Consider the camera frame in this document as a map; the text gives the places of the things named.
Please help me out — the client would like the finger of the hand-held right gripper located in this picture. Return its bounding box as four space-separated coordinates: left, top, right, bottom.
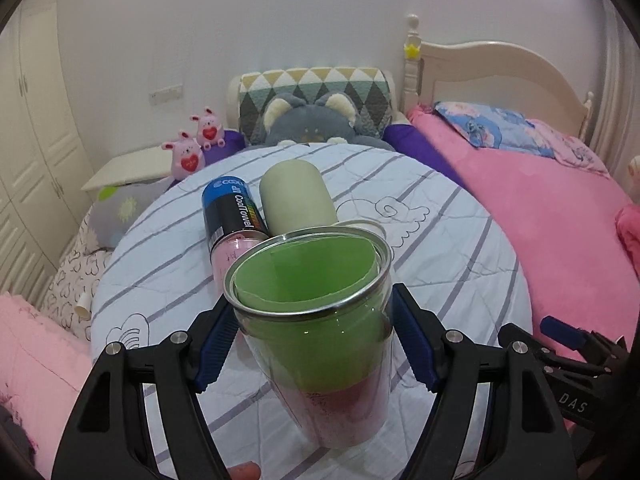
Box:
497 315 630 378

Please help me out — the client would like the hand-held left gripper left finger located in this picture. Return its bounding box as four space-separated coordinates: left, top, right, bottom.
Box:
50 296 240 480

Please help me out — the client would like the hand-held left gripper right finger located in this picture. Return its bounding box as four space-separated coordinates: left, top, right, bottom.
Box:
391 283 583 480

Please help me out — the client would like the clear cup with green liner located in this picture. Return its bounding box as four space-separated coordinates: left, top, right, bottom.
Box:
222 227 396 448

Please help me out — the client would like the pale green cup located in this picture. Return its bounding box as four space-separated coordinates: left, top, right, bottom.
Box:
259 159 388 241

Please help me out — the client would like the person's left hand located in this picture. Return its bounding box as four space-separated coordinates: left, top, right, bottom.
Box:
227 462 263 480

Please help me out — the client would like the white striped quilt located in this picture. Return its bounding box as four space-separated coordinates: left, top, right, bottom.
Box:
90 142 533 480

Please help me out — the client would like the pink blanket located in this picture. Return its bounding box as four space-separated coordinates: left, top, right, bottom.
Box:
407 104 640 361

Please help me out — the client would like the blue black and pink bottle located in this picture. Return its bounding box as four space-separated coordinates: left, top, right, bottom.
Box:
201 177 272 292

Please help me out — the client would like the heart print sheet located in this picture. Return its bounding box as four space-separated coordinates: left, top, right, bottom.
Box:
39 210 118 338

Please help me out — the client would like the grey flower pillow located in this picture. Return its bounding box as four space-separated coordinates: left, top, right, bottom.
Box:
89 179 173 250

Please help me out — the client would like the pink fluffy cloth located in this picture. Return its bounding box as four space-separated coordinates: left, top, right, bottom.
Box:
0 292 93 480

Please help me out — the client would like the pink bunny plush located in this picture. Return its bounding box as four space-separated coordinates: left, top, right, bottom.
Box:
161 131 206 180
190 106 227 151

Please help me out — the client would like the white bedside table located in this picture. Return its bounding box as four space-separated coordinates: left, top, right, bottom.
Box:
81 146 176 192

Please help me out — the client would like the blue printed pillow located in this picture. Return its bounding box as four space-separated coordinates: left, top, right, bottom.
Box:
433 101 557 158

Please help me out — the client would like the grey plush bear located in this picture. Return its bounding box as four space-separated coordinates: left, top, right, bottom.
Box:
247 92 396 152

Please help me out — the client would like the cream wardrobe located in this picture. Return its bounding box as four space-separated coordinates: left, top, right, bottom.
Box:
0 2 96 306

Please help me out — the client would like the cream bed headboard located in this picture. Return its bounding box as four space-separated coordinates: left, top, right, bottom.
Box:
402 14 596 140

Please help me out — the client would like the triangle patterned cushion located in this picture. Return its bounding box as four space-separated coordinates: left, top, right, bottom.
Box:
237 66 393 136

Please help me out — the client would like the white wall socket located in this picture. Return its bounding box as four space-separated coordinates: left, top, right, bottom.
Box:
150 85 184 106

